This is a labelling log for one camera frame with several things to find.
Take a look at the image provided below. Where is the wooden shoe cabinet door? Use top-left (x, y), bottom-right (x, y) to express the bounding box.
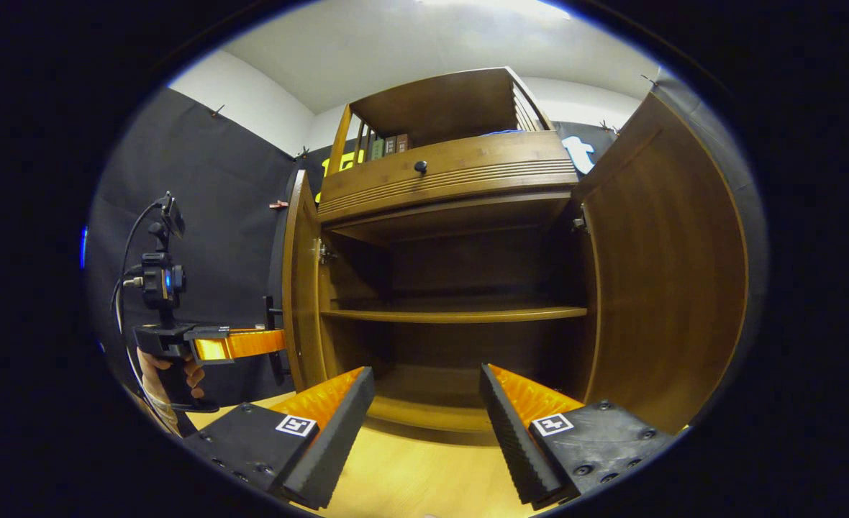
top-left (572, 92), bottom-right (749, 435)
top-left (282, 171), bottom-right (328, 393)

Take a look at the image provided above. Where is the black backdrop cloth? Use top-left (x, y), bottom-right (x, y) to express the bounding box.
top-left (86, 68), bottom-right (767, 425)

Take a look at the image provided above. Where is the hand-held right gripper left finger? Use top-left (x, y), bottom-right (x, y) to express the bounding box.
top-left (180, 365), bottom-right (376, 512)

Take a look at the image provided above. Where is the black door handle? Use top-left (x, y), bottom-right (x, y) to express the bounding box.
top-left (264, 295), bottom-right (286, 386)

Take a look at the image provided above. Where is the wooden cabinet shelf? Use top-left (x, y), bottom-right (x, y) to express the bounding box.
top-left (320, 306), bottom-right (588, 324)

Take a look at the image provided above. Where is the wooden cabinet drawer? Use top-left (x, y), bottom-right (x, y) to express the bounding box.
top-left (318, 131), bottom-right (580, 224)

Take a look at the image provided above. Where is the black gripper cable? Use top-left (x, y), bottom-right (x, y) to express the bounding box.
top-left (112, 201), bottom-right (166, 418)

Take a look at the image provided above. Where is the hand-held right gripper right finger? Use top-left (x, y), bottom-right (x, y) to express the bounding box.
top-left (479, 363), bottom-right (677, 510)

